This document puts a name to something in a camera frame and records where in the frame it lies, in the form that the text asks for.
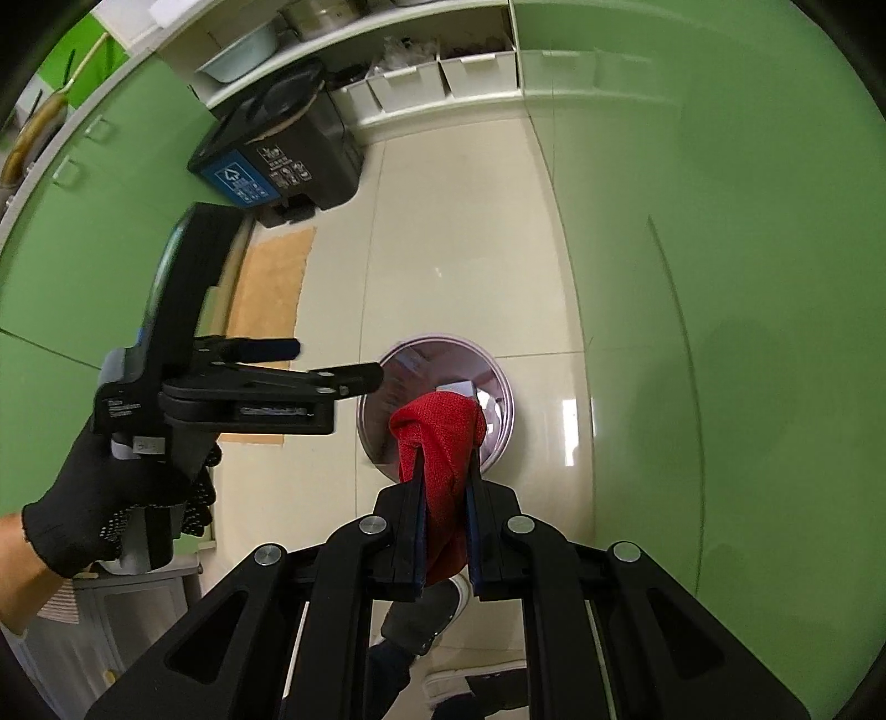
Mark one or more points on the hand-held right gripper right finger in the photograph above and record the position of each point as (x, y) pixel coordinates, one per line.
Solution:
(473, 547)

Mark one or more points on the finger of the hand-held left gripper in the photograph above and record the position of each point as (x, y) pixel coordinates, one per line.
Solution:
(291, 388)
(263, 348)

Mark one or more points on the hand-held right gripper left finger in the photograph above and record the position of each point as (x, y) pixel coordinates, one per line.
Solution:
(419, 547)

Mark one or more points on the red cloth pouch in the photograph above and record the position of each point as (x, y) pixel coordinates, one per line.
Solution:
(443, 443)

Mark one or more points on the person's left forearm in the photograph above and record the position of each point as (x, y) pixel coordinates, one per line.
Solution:
(28, 588)

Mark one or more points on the person's left hand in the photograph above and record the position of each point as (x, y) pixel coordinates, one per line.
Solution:
(83, 505)

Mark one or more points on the tan floor mat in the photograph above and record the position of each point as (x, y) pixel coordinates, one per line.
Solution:
(273, 284)

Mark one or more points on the grey shoe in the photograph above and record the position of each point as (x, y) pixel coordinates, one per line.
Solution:
(464, 682)
(419, 619)

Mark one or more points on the black sorting bin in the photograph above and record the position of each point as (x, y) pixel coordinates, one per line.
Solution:
(304, 152)

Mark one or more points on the white shelf unit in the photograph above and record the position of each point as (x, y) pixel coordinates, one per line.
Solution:
(325, 48)

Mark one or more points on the light grey floor unit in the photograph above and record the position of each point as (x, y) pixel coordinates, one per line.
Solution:
(124, 623)

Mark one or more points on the steel pot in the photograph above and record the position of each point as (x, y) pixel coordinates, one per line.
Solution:
(322, 17)

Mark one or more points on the green counter side panel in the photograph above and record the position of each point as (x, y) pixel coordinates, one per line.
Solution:
(692, 311)

